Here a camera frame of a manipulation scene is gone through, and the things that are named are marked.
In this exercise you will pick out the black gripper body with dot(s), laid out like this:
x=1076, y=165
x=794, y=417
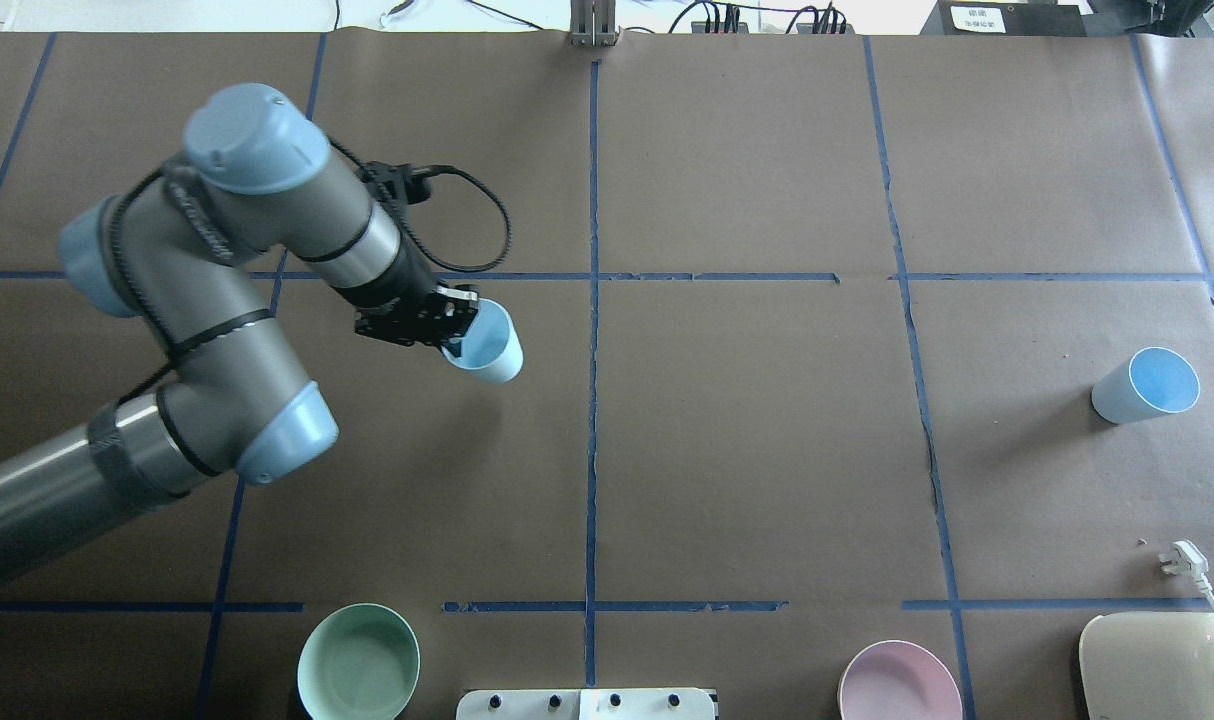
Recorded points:
x=395, y=293

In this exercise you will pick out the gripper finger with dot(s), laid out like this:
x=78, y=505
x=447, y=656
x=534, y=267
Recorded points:
x=455, y=351

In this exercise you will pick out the light blue cup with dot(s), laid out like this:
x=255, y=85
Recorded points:
x=494, y=351
x=1153, y=383

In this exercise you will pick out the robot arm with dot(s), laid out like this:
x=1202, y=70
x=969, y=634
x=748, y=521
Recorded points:
x=253, y=173

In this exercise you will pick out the green bowl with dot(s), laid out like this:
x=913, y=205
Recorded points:
x=361, y=662

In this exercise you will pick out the pink bowl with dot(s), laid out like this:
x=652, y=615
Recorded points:
x=898, y=680

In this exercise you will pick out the black power box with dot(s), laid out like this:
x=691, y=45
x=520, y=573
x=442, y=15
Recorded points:
x=1005, y=18

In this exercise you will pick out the cream toaster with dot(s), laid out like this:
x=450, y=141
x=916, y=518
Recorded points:
x=1148, y=665

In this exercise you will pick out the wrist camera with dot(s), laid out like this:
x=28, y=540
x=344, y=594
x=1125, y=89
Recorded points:
x=402, y=184

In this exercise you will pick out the aluminium frame post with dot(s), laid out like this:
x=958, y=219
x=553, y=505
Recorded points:
x=593, y=23

